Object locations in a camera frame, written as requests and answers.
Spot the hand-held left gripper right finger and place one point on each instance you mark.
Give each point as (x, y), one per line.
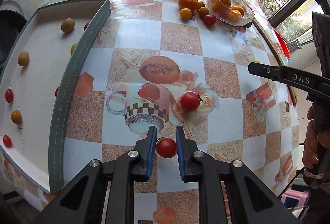
(180, 157)

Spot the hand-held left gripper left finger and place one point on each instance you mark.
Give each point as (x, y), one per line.
(152, 154)

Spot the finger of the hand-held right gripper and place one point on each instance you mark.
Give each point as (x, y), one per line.
(265, 70)

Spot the red cherry tomato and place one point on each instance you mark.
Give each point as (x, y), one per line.
(56, 91)
(190, 101)
(209, 19)
(9, 95)
(86, 26)
(166, 147)
(7, 141)

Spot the yellow-green tomato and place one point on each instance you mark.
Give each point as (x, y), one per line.
(73, 49)

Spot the grey shallow cardboard tray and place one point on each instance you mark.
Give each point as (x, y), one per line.
(33, 79)

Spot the orange cherry tomato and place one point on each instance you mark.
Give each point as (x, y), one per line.
(16, 117)
(201, 4)
(203, 11)

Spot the tan round fruit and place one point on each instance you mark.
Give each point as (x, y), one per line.
(67, 25)

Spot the person's right forearm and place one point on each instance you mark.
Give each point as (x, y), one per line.
(321, 203)

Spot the person's right hand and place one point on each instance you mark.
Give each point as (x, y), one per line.
(309, 146)

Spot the small metal grille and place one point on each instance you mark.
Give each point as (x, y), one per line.
(294, 45)

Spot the small orange citrus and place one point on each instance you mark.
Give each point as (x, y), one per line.
(224, 0)
(214, 4)
(237, 10)
(233, 17)

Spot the large orange mandarin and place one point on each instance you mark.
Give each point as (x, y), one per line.
(188, 2)

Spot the pink plastic stool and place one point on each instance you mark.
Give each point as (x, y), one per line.
(296, 198)

